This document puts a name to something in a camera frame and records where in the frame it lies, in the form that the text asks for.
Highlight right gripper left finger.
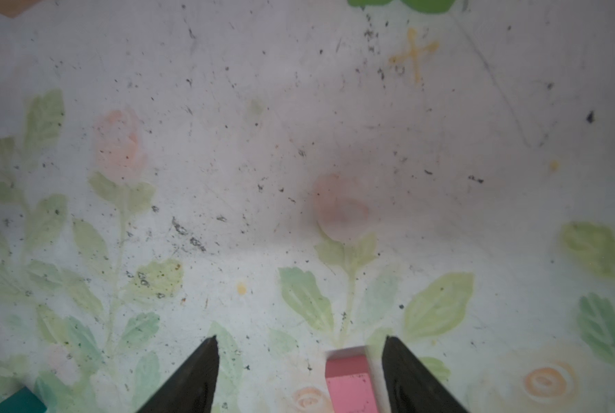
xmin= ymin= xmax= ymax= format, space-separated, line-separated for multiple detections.
xmin=137 ymin=336 xmax=220 ymax=413

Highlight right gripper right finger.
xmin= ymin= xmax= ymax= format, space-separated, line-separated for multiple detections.
xmin=381 ymin=336 xmax=468 ymax=413

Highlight pink block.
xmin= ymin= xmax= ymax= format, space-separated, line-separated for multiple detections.
xmin=325 ymin=346 xmax=379 ymax=413

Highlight green owl number block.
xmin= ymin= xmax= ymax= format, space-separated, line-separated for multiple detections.
xmin=347 ymin=0 xmax=455 ymax=15

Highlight natural wood block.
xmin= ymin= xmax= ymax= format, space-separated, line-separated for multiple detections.
xmin=0 ymin=0 xmax=41 ymax=18

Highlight teal cube block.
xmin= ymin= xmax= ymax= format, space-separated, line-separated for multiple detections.
xmin=0 ymin=387 xmax=48 ymax=413

